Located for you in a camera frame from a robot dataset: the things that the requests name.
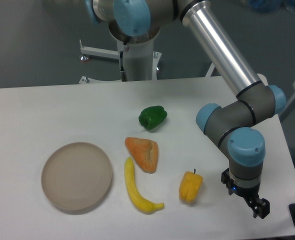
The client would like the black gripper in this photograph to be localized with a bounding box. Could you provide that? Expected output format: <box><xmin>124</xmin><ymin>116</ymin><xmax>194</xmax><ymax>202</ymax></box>
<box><xmin>221</xmin><ymin>168</ymin><xmax>270</xmax><ymax>219</ymax></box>

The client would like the yellow bell pepper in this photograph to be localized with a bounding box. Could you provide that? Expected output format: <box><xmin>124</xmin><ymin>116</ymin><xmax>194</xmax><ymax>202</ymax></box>
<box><xmin>179</xmin><ymin>171</ymin><xmax>204</xmax><ymax>203</ymax></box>

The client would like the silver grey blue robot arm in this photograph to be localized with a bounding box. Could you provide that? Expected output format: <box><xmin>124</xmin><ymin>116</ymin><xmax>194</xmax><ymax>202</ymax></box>
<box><xmin>85</xmin><ymin>0</ymin><xmax>286</xmax><ymax>218</ymax></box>

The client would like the long yellow chili pepper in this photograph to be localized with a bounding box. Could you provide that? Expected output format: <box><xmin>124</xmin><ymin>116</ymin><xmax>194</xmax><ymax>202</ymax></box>
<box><xmin>124</xmin><ymin>157</ymin><xmax>165</xmax><ymax>214</ymax></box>

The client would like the orange bell pepper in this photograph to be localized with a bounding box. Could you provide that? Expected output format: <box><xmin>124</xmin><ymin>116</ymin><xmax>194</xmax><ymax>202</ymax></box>
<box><xmin>124</xmin><ymin>137</ymin><xmax>159</xmax><ymax>174</ymax></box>

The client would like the green bell pepper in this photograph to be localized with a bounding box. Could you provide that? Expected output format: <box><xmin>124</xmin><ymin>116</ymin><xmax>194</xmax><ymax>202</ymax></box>
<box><xmin>138</xmin><ymin>105</ymin><xmax>168</xmax><ymax>130</ymax></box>

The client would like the beige round plate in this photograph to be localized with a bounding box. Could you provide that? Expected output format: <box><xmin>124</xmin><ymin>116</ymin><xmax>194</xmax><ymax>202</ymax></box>
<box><xmin>41</xmin><ymin>142</ymin><xmax>113</xmax><ymax>215</ymax></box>

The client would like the blue plastic bag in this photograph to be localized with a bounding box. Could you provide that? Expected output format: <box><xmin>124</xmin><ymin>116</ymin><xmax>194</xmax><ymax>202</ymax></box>
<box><xmin>243</xmin><ymin>0</ymin><xmax>295</xmax><ymax>14</ymax></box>

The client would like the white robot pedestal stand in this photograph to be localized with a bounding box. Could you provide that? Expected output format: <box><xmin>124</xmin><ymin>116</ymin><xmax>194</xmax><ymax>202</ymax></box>
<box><xmin>79</xmin><ymin>21</ymin><xmax>219</xmax><ymax>84</ymax></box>

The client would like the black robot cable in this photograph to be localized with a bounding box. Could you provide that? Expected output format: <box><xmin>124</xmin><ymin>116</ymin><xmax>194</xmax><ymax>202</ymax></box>
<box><xmin>119</xmin><ymin>35</ymin><xmax>131</xmax><ymax>82</ymax></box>

